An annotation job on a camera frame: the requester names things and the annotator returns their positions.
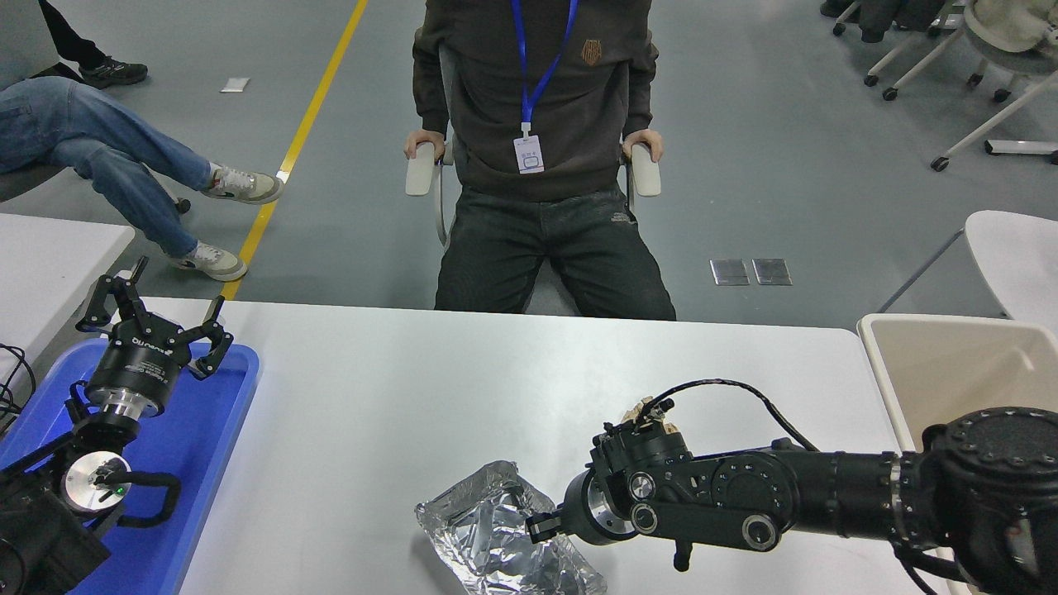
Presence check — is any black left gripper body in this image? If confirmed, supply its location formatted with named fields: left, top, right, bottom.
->
left=86, top=318, right=193, bottom=407

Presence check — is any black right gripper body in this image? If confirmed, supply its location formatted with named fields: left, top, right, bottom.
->
left=562, top=469, right=617, bottom=546

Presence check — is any foil tray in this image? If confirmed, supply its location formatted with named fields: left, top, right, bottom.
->
left=414, top=460, right=608, bottom=595

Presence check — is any person's right hand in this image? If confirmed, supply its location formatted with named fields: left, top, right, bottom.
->
left=403, top=129, right=447, bottom=162

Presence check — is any person's left hand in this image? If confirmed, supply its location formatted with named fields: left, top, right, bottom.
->
left=622, top=128, right=665, bottom=164

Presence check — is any white side table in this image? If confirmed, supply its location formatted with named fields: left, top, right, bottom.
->
left=0, top=213, right=136, bottom=389

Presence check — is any blue plastic tray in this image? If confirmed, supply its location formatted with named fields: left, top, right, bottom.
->
left=0, top=337, right=261, bottom=595

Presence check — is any crumpled tan paper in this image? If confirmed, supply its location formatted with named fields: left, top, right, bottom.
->
left=622, top=397, right=680, bottom=436

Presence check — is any person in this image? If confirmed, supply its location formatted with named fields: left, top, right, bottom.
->
left=403, top=0, right=677, bottom=321
left=0, top=0, right=284, bottom=283
left=37, top=0, right=150, bottom=90

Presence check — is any grey office chair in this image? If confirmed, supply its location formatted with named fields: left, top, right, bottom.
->
left=405, top=41, right=662, bottom=315

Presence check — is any large pale bin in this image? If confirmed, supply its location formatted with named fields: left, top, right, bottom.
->
left=856, top=312, right=1058, bottom=595

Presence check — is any white rounded table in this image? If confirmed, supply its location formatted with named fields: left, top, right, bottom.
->
left=965, top=210, right=1058, bottom=323

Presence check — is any chair with dark coat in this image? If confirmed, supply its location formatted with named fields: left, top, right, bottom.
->
left=821, top=0, right=968, bottom=44

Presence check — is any black cable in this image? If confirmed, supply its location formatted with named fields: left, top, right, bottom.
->
left=0, top=343, right=38, bottom=435

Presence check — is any blue lanyard with badge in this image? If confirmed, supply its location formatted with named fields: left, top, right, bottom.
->
left=510, top=0, right=581, bottom=175

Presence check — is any white wheeled frame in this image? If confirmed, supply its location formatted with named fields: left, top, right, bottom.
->
left=932, top=74, right=1058, bottom=173

